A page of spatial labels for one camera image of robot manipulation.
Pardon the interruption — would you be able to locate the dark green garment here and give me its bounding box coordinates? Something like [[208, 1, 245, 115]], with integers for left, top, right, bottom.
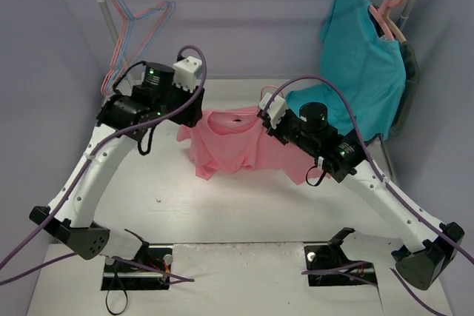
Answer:
[[379, 41, 421, 141]]

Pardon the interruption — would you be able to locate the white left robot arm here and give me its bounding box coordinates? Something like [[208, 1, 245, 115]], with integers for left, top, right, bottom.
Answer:
[[29, 56, 204, 272]]

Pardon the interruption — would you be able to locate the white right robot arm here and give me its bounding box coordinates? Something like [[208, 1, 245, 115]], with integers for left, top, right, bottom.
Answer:
[[258, 96, 465, 291]]

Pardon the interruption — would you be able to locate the thick beige hanger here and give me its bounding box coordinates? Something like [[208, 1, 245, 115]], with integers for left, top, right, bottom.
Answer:
[[382, 0, 406, 43]]

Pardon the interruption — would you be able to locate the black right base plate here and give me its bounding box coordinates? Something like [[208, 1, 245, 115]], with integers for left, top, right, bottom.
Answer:
[[304, 244, 378, 287]]

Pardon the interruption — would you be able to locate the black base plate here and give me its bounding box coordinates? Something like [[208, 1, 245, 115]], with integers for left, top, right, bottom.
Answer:
[[101, 245, 173, 292], [304, 244, 378, 287]]

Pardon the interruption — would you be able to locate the teal t shirt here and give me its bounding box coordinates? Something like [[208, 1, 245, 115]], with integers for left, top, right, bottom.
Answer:
[[285, 0, 406, 141]]

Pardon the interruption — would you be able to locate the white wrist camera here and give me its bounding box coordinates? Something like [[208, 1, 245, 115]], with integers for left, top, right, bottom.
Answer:
[[173, 56, 202, 93], [258, 93, 288, 129]]

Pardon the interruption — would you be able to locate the thick pink hanger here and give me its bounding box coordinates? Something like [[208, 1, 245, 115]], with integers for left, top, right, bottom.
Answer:
[[368, 0, 404, 41]]

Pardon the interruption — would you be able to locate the pink wire hanger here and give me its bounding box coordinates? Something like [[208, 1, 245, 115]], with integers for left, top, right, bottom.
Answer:
[[101, 0, 173, 94], [208, 85, 277, 135]]

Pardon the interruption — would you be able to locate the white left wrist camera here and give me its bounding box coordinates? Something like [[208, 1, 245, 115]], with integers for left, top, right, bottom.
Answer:
[[173, 56, 202, 93]]

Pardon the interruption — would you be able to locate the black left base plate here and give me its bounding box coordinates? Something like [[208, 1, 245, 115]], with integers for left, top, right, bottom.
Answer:
[[101, 245, 173, 292]]

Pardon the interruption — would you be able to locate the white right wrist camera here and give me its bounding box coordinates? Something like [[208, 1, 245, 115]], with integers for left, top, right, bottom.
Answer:
[[258, 93, 288, 129]]

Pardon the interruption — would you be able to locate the pink t shirt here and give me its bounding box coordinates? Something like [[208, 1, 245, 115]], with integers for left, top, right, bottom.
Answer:
[[176, 107, 322, 185]]

